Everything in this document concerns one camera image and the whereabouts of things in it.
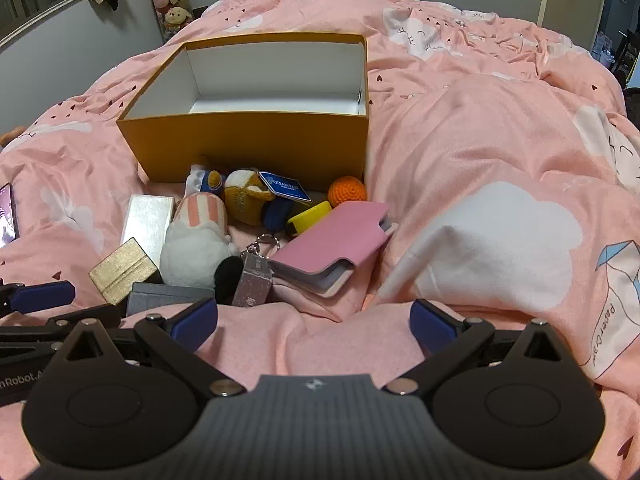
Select dark chair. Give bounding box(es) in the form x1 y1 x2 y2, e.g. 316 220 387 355
612 30 640 80

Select black and white plush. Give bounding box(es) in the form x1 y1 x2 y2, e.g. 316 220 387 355
222 169 314 234

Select smartphone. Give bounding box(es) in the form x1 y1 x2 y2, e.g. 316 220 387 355
0 182 21 248

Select orange crochet ball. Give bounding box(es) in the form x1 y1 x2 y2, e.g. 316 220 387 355
327 175 367 207

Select orange cardboard box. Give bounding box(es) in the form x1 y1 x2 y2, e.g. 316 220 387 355
116 32 370 193

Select pink printed blanket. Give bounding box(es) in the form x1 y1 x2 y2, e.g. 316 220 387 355
0 0 640 480

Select pink card holder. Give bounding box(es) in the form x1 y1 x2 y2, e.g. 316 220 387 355
267 202 399 297

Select pink striped white plush toy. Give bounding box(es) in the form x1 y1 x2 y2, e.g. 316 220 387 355
160 192 247 307

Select silver glitter keychain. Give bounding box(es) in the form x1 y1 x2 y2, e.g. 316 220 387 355
232 234 282 307

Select yellow ring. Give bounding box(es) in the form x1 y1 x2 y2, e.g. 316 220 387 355
286 200 334 237

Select white and blue plush toy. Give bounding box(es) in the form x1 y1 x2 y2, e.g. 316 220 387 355
184 162 224 197

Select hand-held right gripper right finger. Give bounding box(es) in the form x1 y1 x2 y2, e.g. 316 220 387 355
387 298 576 397

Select small gold box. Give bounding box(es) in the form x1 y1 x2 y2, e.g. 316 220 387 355
89 237 164 307

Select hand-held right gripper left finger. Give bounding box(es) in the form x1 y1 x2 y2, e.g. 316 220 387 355
52 296 247 402

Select silver white rectangular box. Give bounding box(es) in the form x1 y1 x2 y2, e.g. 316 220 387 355
121 194 176 257

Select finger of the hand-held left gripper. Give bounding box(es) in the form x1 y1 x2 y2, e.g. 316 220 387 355
45 304 123 333
0 280 76 317

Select grey box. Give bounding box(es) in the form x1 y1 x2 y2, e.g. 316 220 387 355
126 282 217 317

